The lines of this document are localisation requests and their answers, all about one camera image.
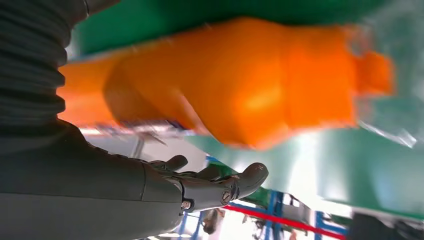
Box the blue metal rack frame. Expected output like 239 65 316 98
178 155 349 240

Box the red pole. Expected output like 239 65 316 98
223 204 347 240

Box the person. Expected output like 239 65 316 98
202 208 226 236

